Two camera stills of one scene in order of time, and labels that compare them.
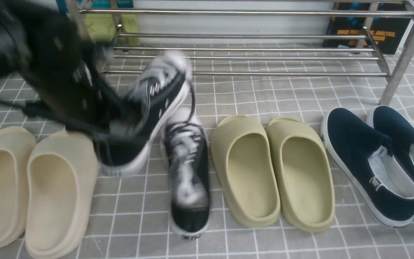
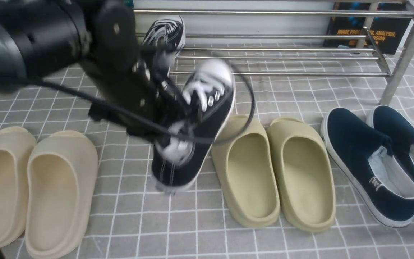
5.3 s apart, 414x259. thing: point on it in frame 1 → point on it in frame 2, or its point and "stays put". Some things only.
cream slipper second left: x=63 y=172 stays put
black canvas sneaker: x=187 y=155 → x=180 y=157
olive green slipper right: x=305 y=190 stays put
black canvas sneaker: x=157 y=90 → x=167 y=36
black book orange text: x=381 y=26 stays put
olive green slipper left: x=244 y=172 stays put
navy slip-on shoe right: x=410 y=151 stays put
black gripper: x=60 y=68 → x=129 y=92
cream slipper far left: x=6 y=162 stays put
